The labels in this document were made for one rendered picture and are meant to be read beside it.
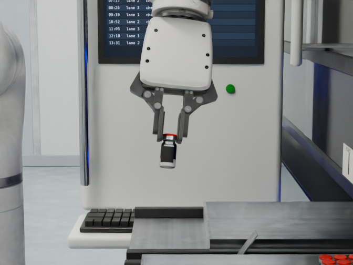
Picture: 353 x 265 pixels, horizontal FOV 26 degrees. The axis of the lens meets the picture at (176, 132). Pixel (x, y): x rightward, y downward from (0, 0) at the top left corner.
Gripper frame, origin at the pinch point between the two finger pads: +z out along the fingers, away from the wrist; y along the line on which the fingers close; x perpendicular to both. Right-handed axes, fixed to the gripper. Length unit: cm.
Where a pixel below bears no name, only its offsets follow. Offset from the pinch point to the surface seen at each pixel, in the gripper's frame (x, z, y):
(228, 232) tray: -40.5, 10.7, -14.5
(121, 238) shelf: -67, 12, 6
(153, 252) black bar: -24.6, 16.3, -0.1
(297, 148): -136, -26, -47
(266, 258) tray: -17.1, 15.9, -17.7
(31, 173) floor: -519, -58, 88
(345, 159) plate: -34.3, -4.3, -34.4
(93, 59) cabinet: -76, -30, 17
